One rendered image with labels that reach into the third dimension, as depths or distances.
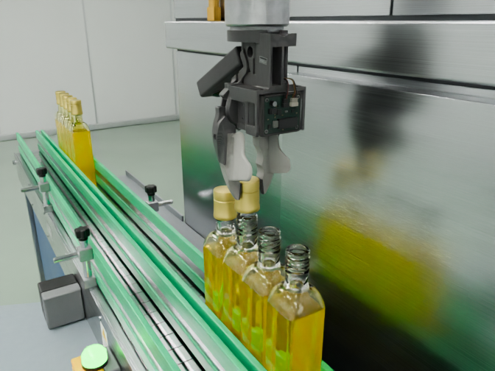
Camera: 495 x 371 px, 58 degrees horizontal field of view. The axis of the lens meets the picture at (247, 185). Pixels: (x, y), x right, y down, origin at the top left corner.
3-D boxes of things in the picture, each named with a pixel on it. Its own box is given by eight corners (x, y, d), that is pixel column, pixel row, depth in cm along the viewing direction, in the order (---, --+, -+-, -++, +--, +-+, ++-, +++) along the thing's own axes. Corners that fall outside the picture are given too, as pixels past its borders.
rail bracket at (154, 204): (177, 231, 118) (174, 183, 113) (152, 238, 114) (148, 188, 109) (171, 226, 121) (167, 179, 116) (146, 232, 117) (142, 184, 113)
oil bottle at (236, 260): (272, 368, 71) (274, 247, 63) (241, 383, 68) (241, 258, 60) (252, 348, 75) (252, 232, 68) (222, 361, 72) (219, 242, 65)
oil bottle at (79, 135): (96, 185, 150) (86, 100, 140) (79, 188, 147) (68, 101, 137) (92, 180, 154) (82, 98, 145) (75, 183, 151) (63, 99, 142)
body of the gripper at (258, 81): (253, 143, 51) (254, 30, 46) (216, 129, 57) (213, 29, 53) (306, 135, 55) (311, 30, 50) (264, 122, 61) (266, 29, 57)
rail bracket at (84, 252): (99, 288, 92) (90, 230, 88) (61, 299, 89) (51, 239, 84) (93, 280, 96) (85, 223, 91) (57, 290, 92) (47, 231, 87)
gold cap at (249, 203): (264, 210, 62) (265, 179, 60) (243, 216, 60) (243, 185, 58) (250, 202, 64) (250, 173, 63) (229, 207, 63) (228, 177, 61)
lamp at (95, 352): (111, 365, 79) (110, 351, 78) (85, 375, 77) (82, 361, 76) (104, 350, 82) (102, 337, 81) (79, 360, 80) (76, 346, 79)
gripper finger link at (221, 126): (213, 165, 56) (222, 93, 54) (208, 162, 57) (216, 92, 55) (245, 164, 58) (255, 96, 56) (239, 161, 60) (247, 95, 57)
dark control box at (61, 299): (85, 319, 103) (81, 288, 100) (48, 332, 99) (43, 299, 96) (77, 302, 109) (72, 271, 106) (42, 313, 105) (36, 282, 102)
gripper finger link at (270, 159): (282, 204, 58) (275, 137, 54) (256, 191, 63) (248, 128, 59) (301, 196, 59) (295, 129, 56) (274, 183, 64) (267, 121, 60)
